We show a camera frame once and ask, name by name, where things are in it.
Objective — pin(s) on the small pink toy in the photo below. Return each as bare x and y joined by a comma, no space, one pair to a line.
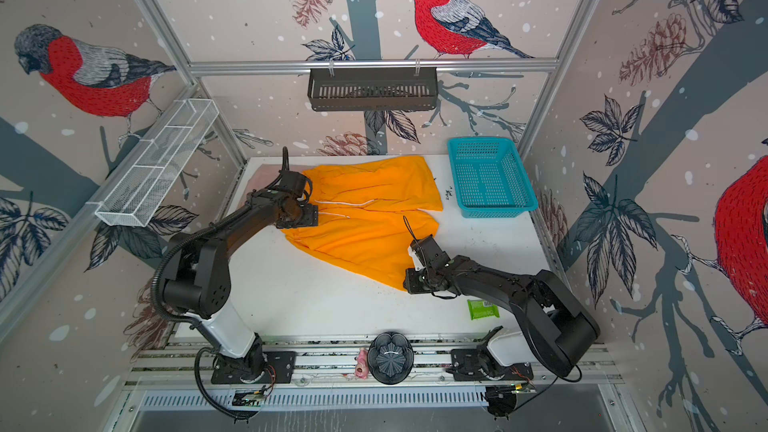
362,367

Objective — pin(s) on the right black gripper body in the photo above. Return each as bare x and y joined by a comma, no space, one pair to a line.
421,278

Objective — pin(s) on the black round flower-shaped bowl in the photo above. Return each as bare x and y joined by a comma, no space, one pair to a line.
390,358

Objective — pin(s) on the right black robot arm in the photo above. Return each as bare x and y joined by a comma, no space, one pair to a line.
553,328

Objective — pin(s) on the green wipes packet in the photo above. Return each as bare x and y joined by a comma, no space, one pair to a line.
480,309

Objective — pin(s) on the pink shorts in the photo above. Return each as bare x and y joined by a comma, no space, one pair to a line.
263,176

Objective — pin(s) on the black hanging shelf basket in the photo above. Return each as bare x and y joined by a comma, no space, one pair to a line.
373,89

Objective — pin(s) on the orange shorts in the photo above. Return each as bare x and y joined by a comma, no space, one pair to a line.
368,215

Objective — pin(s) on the white wire mesh basket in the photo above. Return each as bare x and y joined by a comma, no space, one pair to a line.
141,189

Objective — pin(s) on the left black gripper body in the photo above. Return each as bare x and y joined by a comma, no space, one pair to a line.
304,215

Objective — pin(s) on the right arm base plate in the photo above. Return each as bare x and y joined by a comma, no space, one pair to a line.
471,365

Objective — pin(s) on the teal plastic basket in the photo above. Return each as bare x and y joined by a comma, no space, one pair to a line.
489,178

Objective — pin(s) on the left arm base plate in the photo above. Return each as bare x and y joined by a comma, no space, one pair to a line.
276,367

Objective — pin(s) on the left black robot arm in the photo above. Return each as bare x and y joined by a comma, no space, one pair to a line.
192,283

